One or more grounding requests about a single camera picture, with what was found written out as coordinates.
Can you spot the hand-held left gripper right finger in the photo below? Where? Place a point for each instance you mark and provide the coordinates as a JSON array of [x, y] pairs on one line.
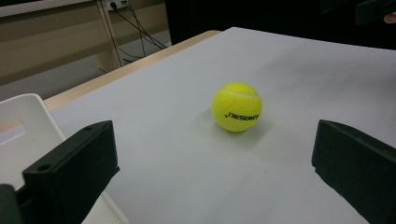
[[358, 168]]

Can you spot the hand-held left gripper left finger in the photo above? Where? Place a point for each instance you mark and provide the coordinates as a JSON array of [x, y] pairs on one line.
[[71, 168]]

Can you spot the white plastic box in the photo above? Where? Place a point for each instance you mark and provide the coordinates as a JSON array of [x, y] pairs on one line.
[[31, 115]]

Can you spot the yellow tennis ball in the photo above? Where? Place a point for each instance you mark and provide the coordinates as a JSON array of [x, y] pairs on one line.
[[236, 107]]

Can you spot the white board sheet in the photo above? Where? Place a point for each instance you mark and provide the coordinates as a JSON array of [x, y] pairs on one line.
[[186, 171]]

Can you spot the white wall socket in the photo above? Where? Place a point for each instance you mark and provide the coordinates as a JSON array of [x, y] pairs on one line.
[[117, 3]]

